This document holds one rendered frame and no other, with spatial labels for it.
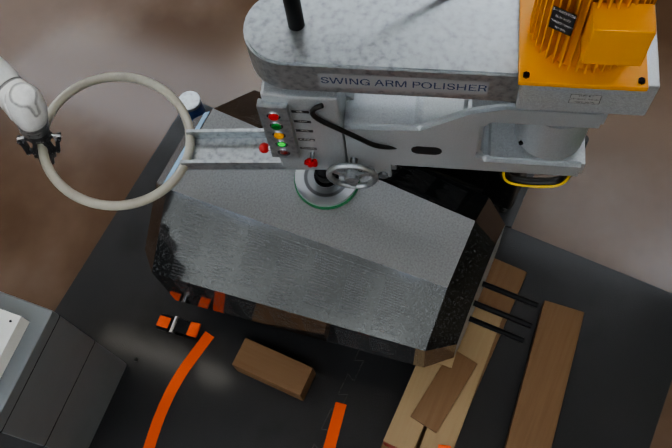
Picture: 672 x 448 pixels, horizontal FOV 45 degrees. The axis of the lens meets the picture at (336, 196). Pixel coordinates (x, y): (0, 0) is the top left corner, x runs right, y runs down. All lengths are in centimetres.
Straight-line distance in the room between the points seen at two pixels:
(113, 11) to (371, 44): 259
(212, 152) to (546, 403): 158
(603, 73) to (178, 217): 154
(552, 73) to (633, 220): 187
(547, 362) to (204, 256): 139
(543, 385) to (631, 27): 190
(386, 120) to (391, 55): 30
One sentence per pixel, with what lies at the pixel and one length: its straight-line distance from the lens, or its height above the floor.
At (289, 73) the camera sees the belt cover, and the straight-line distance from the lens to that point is 197.
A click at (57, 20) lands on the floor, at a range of 446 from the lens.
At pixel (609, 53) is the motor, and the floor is 189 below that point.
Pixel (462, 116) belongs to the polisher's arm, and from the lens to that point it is 210.
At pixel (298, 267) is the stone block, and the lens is 273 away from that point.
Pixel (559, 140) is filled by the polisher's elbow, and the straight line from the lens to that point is 222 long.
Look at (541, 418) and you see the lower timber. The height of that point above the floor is 9.
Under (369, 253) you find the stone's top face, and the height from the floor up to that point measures 83.
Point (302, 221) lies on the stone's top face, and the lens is 270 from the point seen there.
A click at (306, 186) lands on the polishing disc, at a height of 86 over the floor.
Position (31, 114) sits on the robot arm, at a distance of 247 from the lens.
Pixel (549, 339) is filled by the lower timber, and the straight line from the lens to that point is 336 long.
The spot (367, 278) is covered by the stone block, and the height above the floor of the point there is 78.
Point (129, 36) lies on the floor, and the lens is 427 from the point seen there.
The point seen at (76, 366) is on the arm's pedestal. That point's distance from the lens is 314.
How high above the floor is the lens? 330
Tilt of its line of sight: 66 degrees down
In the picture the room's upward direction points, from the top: 10 degrees counter-clockwise
